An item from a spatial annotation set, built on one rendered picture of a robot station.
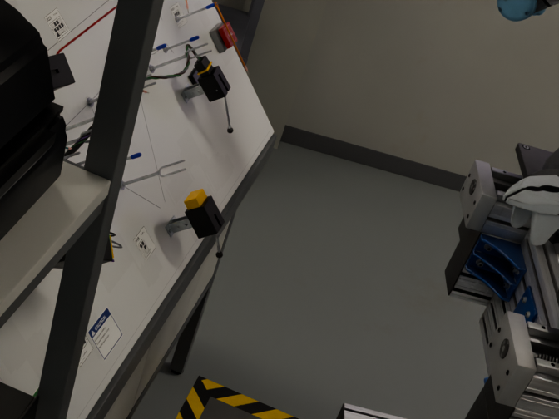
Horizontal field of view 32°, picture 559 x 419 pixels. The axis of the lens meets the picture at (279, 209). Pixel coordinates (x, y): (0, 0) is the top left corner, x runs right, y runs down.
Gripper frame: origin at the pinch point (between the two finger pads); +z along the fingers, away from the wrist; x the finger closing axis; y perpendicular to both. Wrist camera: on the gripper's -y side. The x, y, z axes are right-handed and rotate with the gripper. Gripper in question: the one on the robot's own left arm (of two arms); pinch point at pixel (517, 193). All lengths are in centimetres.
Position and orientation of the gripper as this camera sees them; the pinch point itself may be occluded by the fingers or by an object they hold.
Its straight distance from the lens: 102.9
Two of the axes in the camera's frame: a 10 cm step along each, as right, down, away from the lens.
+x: -4.0, -5.1, 7.6
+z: -8.9, 0.1, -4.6
